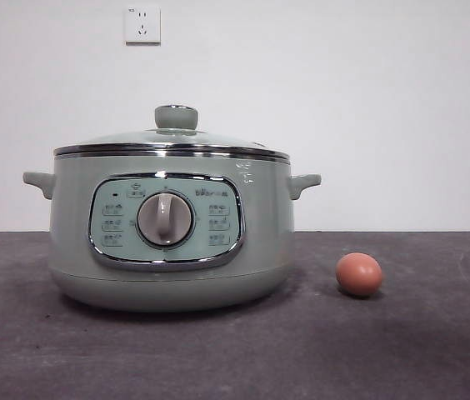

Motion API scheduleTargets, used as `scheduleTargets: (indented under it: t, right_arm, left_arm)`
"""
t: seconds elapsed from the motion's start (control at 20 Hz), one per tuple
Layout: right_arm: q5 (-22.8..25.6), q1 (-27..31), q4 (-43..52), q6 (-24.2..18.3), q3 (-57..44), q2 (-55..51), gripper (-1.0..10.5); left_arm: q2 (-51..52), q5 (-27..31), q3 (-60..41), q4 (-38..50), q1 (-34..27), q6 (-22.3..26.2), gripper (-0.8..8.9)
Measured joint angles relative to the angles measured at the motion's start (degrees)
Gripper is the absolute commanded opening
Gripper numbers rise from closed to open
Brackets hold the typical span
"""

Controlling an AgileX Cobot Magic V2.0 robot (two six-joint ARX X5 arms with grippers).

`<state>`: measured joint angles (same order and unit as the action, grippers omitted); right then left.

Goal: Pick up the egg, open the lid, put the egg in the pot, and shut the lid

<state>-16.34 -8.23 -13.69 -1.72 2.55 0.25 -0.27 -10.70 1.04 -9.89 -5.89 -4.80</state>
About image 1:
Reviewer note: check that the white wall socket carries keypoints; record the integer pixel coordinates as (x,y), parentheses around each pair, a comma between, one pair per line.
(143,25)

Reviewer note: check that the brown egg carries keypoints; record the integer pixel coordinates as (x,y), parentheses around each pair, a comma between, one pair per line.
(358,275)

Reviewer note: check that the glass lid with green knob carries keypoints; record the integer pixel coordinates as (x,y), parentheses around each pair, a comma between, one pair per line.
(175,117)

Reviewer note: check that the sage green electric pot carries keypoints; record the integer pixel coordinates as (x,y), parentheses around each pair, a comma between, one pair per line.
(72,250)

